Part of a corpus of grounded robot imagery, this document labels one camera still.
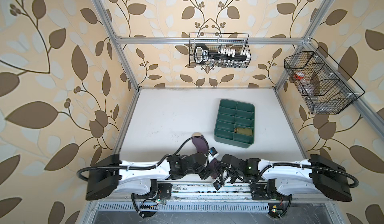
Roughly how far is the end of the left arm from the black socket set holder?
0.54 metres

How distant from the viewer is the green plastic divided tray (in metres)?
0.89

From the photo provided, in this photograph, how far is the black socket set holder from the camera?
2.72 ft

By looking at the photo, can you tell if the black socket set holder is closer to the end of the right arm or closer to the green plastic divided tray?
the green plastic divided tray

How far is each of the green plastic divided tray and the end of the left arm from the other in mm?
310

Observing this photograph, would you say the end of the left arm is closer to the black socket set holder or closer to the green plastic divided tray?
the green plastic divided tray

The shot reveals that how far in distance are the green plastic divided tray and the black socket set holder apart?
10.9 inches

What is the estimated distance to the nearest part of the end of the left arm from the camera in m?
0.57

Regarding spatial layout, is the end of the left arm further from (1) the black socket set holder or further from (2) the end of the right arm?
(1) the black socket set holder

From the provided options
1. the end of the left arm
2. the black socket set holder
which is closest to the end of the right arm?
the end of the left arm
